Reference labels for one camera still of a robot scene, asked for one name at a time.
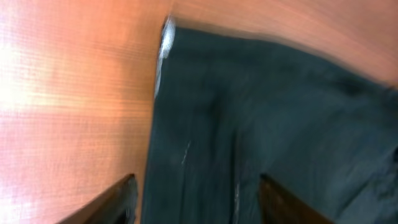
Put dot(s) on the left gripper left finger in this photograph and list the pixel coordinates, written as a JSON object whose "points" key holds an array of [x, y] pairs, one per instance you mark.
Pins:
{"points": [[116, 205]]}

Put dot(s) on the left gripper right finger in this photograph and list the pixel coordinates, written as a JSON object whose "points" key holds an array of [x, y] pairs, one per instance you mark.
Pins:
{"points": [[279, 206]]}

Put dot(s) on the black shorts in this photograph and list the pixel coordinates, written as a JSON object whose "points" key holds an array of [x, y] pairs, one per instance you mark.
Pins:
{"points": [[227, 110]]}

